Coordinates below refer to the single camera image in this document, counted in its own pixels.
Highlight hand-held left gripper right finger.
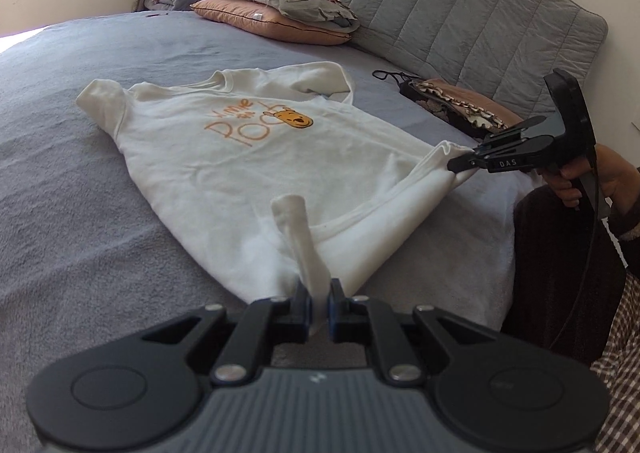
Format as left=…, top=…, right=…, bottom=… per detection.
left=327, top=279, right=501, bottom=384

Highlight orange pillow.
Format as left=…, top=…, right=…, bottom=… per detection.
left=190, top=0, right=353, bottom=46

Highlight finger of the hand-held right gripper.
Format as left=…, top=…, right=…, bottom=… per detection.
left=472, top=116, right=548, bottom=151
left=447, top=135, right=551, bottom=174

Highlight person's right hand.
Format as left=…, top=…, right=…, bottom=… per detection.
left=544, top=145, right=640, bottom=224

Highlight person's dark brown pants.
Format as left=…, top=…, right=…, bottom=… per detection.
left=500, top=185, right=626, bottom=366

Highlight brown ruffled folded garment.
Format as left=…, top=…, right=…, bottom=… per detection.
left=415, top=78, right=526, bottom=134

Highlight black cord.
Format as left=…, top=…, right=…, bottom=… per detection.
left=372, top=69, right=426, bottom=84

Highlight person's right forearm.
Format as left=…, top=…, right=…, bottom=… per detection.
left=607, top=208, right=640, bottom=246

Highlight grey ruffled printed pillow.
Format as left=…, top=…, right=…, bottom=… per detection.
left=199, top=0, right=361, bottom=34

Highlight white printed sweatshirt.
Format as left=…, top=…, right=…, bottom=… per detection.
left=76, top=62, right=476, bottom=334

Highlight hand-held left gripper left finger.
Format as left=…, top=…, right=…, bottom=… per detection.
left=142, top=279, right=315, bottom=386

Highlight person's plaid shirt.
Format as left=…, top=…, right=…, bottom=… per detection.
left=592, top=278, right=640, bottom=453

